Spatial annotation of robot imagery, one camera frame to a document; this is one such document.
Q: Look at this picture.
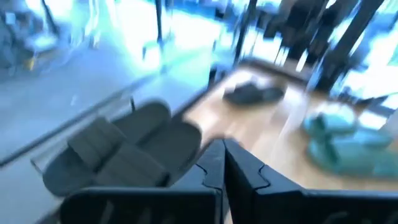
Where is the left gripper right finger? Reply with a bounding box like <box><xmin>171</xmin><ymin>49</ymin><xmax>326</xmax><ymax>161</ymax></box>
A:
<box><xmin>224</xmin><ymin>139</ymin><xmax>398</xmax><ymax>224</ymax></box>

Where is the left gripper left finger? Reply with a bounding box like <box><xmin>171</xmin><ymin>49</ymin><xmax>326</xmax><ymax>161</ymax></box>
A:
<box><xmin>58</xmin><ymin>139</ymin><xmax>226</xmax><ymax>224</ymax></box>

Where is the black rubber slide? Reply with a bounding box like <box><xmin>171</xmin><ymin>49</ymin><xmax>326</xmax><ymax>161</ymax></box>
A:
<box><xmin>42</xmin><ymin>98</ymin><xmax>172</xmax><ymax>197</ymax></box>
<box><xmin>223</xmin><ymin>81</ymin><xmax>286</xmax><ymax>106</ymax></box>
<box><xmin>93</xmin><ymin>120</ymin><xmax>203</xmax><ymax>189</ymax></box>

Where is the green rubber slide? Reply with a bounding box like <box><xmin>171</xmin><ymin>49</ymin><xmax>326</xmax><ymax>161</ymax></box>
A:
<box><xmin>306</xmin><ymin>129</ymin><xmax>398</xmax><ymax>180</ymax></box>
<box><xmin>302</xmin><ymin>104</ymin><xmax>359</xmax><ymax>139</ymax></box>

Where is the black office chair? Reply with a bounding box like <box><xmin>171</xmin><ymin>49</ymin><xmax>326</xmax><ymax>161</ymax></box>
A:
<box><xmin>264</xmin><ymin>0</ymin><xmax>330</xmax><ymax>62</ymax></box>

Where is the thin black pole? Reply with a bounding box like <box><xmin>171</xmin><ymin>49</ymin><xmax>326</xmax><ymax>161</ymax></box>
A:
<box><xmin>154</xmin><ymin>0</ymin><xmax>165</xmax><ymax>43</ymax></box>

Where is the black metal rig post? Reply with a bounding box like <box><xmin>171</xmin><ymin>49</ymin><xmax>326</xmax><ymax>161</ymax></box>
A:
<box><xmin>310</xmin><ymin>0</ymin><xmax>386</xmax><ymax>93</ymax></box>
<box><xmin>233</xmin><ymin>0</ymin><xmax>259</xmax><ymax>65</ymax></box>

